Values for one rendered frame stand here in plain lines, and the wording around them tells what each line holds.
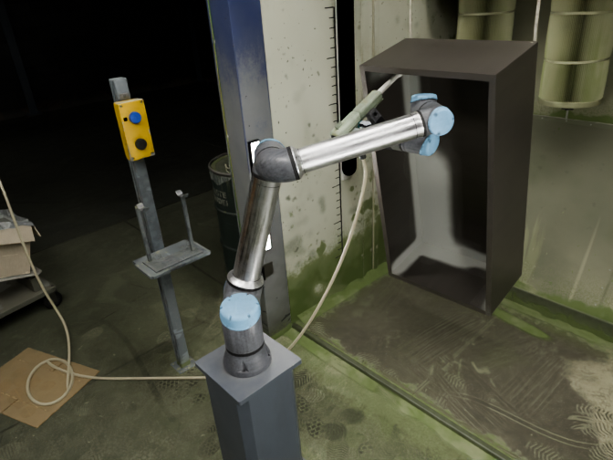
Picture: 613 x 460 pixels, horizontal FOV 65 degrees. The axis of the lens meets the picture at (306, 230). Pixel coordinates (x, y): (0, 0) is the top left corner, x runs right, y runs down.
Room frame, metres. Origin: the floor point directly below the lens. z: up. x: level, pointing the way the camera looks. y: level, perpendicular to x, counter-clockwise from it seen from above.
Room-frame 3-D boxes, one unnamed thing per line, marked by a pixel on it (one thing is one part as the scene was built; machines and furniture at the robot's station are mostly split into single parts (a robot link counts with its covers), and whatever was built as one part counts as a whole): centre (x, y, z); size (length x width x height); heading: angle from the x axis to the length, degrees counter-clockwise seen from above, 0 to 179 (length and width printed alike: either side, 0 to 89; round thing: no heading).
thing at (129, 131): (2.16, 0.74, 1.42); 0.12 x 0.06 x 0.26; 131
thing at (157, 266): (2.09, 0.67, 0.95); 0.26 x 0.15 x 0.32; 131
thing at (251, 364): (1.47, 0.27, 0.69); 0.19 x 0.19 x 0.10
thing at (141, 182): (2.20, 0.78, 0.82); 0.06 x 0.06 x 1.64; 41
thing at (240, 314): (1.48, 0.27, 0.83); 0.17 x 0.15 x 0.18; 5
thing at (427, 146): (1.72, -0.44, 1.41); 0.12 x 0.09 x 0.10; 46
